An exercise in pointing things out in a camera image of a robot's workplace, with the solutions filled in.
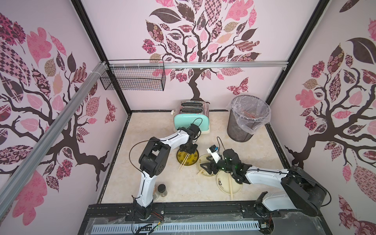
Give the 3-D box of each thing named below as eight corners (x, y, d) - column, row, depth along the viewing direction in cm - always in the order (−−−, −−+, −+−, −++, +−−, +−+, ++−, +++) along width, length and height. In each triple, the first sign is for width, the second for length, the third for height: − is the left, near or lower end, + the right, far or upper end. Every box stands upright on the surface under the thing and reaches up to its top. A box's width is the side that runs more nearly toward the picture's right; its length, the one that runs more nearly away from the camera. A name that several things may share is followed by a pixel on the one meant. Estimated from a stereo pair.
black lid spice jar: (160, 197, 81) (157, 191, 72) (161, 190, 83) (158, 183, 74) (167, 197, 81) (164, 191, 72) (168, 190, 83) (165, 183, 74)
